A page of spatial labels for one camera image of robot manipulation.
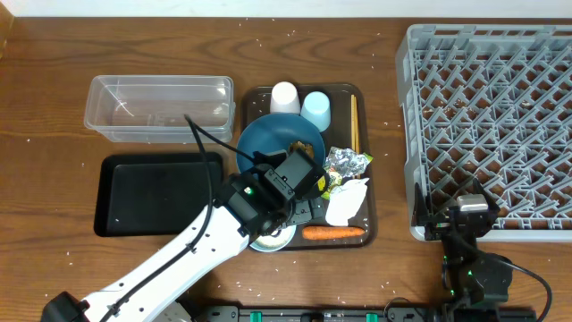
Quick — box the dark blue plate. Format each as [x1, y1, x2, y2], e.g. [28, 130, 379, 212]
[237, 114, 325, 165]

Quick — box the dark brown serving tray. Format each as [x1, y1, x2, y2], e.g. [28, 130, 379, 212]
[237, 83, 377, 251]

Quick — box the grey dishwasher rack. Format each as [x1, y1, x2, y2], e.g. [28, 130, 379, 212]
[396, 24, 571, 242]

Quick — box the right wooden chopstick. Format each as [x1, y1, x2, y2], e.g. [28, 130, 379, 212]
[354, 95, 360, 154]

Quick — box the left wooden chopstick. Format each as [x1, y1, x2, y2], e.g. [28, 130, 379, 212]
[350, 94, 357, 151]

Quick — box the wooden chopstick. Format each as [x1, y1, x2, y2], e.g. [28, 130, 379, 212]
[350, 94, 357, 151]
[354, 95, 360, 154]

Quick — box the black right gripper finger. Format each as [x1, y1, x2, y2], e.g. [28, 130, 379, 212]
[411, 183, 430, 227]
[469, 178, 500, 215]

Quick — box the white plastic cup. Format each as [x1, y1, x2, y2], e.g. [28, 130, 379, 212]
[270, 81, 301, 114]

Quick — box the crumpled white paper napkin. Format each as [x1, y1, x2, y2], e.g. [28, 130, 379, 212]
[325, 178, 369, 226]

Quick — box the light blue bowl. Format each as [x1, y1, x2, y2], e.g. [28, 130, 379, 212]
[249, 225, 296, 252]

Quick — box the crumpled foil snack wrapper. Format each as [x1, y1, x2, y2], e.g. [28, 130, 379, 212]
[318, 147, 373, 200]

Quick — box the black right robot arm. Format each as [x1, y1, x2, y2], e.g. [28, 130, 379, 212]
[411, 179, 512, 321]

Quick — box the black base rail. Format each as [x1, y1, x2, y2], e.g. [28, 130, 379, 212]
[157, 302, 537, 322]

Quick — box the clear plastic bin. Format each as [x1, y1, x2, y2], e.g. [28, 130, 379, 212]
[84, 75, 236, 144]

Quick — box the brown food scrap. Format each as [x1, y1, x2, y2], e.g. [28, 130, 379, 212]
[288, 140, 315, 158]

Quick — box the orange carrot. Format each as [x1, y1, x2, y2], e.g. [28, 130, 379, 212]
[302, 226, 366, 241]

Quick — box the light blue plastic cup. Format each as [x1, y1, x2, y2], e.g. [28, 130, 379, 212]
[300, 91, 331, 132]

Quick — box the black plastic tray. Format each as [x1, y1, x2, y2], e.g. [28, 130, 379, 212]
[94, 153, 208, 237]

